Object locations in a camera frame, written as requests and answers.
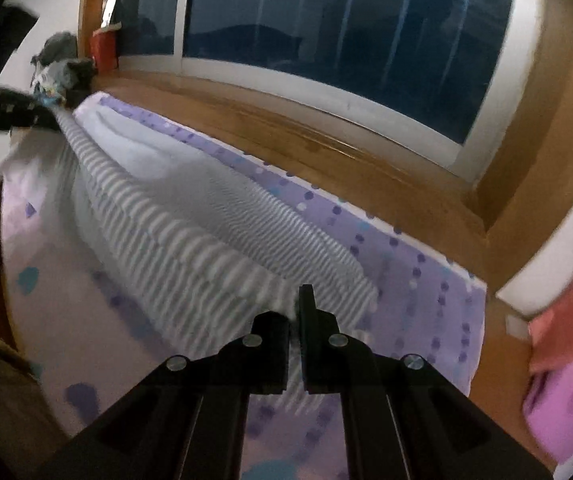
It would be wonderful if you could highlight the grey white striped garment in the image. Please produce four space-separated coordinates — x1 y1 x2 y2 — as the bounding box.
56 107 379 413

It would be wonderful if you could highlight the small white block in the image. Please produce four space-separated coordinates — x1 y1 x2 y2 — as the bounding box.
505 312 531 342

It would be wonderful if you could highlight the dark cloth pile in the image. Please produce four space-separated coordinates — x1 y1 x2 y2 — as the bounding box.
30 31 97 108

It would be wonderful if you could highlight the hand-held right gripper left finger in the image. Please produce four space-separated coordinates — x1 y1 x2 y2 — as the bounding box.
34 310 291 480

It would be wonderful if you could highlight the window with white frame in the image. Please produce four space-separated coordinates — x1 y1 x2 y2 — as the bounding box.
114 0 547 181

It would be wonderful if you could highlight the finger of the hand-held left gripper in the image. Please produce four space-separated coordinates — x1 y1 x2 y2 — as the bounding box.
0 86 64 131

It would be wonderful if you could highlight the pink cloth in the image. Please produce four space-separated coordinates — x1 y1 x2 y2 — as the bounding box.
522 357 573 466

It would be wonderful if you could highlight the red box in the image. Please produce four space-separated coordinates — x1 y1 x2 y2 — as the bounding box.
90 25 120 75

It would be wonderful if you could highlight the purple dotted heart print sheet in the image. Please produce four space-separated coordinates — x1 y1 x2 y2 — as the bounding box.
0 91 489 480

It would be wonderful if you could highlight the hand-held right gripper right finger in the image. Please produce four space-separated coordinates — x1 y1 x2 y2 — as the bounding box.
299 284 554 480

